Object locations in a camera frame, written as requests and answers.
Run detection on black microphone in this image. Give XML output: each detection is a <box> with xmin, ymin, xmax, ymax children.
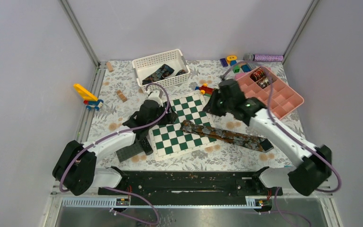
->
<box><xmin>139</xmin><ymin>137</ymin><xmax>153</xmax><ymax>156</ymax></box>

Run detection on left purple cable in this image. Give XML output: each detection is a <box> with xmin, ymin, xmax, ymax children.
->
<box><xmin>59</xmin><ymin>82</ymin><xmax>171</xmax><ymax>226</ymax></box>

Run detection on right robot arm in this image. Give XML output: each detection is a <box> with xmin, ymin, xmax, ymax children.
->
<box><xmin>203</xmin><ymin>79</ymin><xmax>341</xmax><ymax>196</ymax></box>

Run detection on purple glitter microphone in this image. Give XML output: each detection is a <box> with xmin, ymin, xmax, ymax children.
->
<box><xmin>243</xmin><ymin>53</ymin><xmax>284</xmax><ymax>62</ymax></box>

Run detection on dark blue patterned tie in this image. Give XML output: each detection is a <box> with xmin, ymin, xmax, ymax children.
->
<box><xmin>137</xmin><ymin>64</ymin><xmax>190</xmax><ymax>87</ymax></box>

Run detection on green white chessboard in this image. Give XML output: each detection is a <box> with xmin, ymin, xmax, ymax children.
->
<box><xmin>149</xmin><ymin>92</ymin><xmax>217</xmax><ymax>161</ymax></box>

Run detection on green block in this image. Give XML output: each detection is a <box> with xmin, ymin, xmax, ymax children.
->
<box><xmin>233</xmin><ymin>65</ymin><xmax>240</xmax><ymax>73</ymax></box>

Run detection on yellow ring block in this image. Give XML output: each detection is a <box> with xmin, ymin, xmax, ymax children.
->
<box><xmin>226</xmin><ymin>55</ymin><xmax>237</xmax><ymax>62</ymax></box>

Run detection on pink cylinder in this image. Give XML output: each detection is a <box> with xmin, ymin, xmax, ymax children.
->
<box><xmin>234</xmin><ymin>72</ymin><xmax>246</xmax><ymax>80</ymax></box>

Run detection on grey lego baseplate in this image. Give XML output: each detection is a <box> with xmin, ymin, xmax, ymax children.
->
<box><xmin>116</xmin><ymin>142</ymin><xmax>144</xmax><ymax>162</ymax></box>

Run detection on brown rolled tie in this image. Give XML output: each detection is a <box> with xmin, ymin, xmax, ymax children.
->
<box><xmin>256</xmin><ymin>77</ymin><xmax>273</xmax><ymax>89</ymax></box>

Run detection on red toy car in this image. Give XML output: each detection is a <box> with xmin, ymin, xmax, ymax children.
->
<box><xmin>194</xmin><ymin>83</ymin><xmax>214</xmax><ymax>96</ymax></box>

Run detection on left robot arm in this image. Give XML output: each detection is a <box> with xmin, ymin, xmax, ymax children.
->
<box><xmin>52</xmin><ymin>100</ymin><xmax>178</xmax><ymax>196</ymax></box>

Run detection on purple block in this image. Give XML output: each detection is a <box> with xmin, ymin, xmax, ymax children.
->
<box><xmin>220</xmin><ymin>58</ymin><xmax>229</xmax><ymax>67</ymax></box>

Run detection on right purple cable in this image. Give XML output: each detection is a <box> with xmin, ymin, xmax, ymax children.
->
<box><xmin>221</xmin><ymin>61</ymin><xmax>342</xmax><ymax>227</ymax></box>

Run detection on floral table mat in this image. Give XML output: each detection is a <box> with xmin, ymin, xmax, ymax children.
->
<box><xmin>88</xmin><ymin>60</ymin><xmax>291</xmax><ymax>171</ymax></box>

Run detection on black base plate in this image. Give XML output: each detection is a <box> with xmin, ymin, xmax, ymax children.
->
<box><xmin>117</xmin><ymin>171</ymin><xmax>283</xmax><ymax>206</ymax></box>

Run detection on blue block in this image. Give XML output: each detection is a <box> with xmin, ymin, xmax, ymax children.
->
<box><xmin>241</xmin><ymin>64</ymin><xmax>251</xmax><ymax>72</ymax></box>

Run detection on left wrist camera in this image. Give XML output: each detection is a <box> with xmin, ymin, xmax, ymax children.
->
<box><xmin>148</xmin><ymin>90</ymin><xmax>164</xmax><ymax>107</ymax></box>

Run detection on red rolled tie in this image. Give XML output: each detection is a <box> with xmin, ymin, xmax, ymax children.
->
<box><xmin>250</xmin><ymin>67</ymin><xmax>266</xmax><ymax>82</ymax></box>

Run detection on brown floral tie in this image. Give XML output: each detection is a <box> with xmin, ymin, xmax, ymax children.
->
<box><xmin>181</xmin><ymin>120</ymin><xmax>274</xmax><ymax>153</ymax></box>

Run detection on yellow blue toy crane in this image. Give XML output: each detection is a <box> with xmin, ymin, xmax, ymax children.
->
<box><xmin>73</xmin><ymin>84</ymin><xmax>104</xmax><ymax>111</ymax></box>

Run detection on white plastic basket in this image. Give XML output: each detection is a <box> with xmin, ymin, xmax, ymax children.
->
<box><xmin>132</xmin><ymin>49</ymin><xmax>190</xmax><ymax>93</ymax></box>

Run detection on pink compartment tray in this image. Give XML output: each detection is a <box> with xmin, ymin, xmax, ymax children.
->
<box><xmin>236</xmin><ymin>66</ymin><xmax>304</xmax><ymax>119</ymax></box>

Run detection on purple cable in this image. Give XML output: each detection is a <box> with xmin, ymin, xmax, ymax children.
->
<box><xmin>221</xmin><ymin>61</ymin><xmax>342</xmax><ymax>227</ymax></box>
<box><xmin>59</xmin><ymin>82</ymin><xmax>171</xmax><ymax>226</ymax></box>

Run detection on wooden block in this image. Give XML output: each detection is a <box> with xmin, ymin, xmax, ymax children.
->
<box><xmin>116</xmin><ymin>90</ymin><xmax>128</xmax><ymax>102</ymax></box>
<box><xmin>106</xmin><ymin>61</ymin><xmax>114</xmax><ymax>72</ymax></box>

